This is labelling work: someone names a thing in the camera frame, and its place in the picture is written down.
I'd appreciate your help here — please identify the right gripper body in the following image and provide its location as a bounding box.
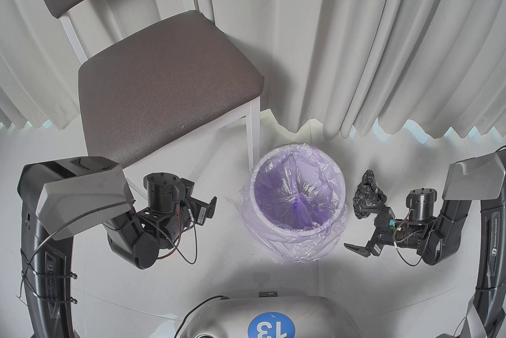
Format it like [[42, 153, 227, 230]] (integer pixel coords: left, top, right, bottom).
[[365, 227, 420, 257]]

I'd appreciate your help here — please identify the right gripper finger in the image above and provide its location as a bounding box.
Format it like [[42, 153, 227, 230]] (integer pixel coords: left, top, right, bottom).
[[343, 242, 373, 258]]

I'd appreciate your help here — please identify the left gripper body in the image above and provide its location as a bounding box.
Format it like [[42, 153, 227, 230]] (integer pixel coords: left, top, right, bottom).
[[185, 198, 211, 227]]

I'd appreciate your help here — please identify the black plastic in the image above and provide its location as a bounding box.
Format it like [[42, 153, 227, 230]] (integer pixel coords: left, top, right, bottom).
[[350, 169, 389, 220]]

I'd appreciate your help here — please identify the purple plastic bag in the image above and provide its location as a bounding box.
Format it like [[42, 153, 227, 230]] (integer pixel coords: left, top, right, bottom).
[[226, 143, 349, 265]]

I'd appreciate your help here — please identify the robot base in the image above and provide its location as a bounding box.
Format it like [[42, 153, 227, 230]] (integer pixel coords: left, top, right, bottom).
[[158, 291, 366, 338]]

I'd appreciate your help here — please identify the white trash bin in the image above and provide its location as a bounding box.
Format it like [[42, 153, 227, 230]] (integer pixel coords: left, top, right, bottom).
[[241, 147, 348, 246]]

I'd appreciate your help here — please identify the grey padded white chair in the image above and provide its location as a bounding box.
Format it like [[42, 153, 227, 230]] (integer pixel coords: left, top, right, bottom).
[[36, 0, 265, 207]]

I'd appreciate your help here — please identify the white curtain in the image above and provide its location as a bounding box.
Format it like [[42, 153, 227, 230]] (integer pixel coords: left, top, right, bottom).
[[0, 0, 506, 141]]

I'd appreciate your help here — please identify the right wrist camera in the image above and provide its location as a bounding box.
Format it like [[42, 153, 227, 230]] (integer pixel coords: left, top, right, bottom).
[[373, 205, 397, 231]]

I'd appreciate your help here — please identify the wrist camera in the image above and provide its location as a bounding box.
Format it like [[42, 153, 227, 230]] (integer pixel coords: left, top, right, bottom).
[[373, 205, 397, 231], [180, 178, 196, 203]]

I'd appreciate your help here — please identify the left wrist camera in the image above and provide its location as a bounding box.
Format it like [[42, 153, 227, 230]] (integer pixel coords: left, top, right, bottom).
[[180, 178, 196, 203]]

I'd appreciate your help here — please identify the black cable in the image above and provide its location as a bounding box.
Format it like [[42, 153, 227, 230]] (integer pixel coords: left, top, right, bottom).
[[158, 226, 198, 265], [395, 249, 424, 267], [174, 295, 231, 338]]

